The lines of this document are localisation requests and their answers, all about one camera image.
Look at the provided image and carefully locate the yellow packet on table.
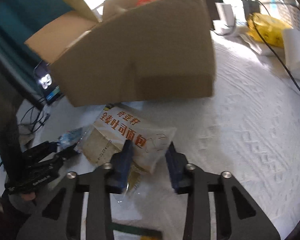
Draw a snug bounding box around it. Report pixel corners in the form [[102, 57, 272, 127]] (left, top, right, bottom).
[[247, 12, 292, 48]]

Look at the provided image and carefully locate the white mesh organizer basket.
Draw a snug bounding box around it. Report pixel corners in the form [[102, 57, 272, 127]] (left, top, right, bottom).
[[272, 0, 300, 31]]

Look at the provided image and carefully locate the toast bread packet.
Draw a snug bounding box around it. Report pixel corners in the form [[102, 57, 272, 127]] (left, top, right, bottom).
[[76, 103, 178, 175]]

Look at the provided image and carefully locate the brown cardboard box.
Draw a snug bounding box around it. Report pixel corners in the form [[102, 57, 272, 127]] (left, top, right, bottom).
[[25, 0, 216, 107]]

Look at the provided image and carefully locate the black cable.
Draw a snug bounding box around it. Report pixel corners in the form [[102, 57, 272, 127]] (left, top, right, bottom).
[[247, 0, 300, 104]]

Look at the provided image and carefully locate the black power adapter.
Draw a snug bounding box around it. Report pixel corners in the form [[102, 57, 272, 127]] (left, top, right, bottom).
[[242, 0, 260, 20]]

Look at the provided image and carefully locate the phone showing clock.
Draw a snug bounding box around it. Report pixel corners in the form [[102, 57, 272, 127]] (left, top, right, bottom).
[[33, 60, 63, 105]]

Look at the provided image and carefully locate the small blue wrapped snack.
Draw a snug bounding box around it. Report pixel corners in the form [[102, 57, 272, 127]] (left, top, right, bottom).
[[57, 127, 88, 150]]

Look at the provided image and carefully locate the left hand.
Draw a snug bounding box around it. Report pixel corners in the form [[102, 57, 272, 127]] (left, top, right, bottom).
[[8, 192, 37, 214]]

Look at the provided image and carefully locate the teal curtain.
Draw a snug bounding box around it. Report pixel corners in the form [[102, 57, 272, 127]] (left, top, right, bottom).
[[0, 0, 72, 91]]

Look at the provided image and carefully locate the white tissue roll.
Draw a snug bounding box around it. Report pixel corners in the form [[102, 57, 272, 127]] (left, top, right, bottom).
[[282, 29, 300, 80]]

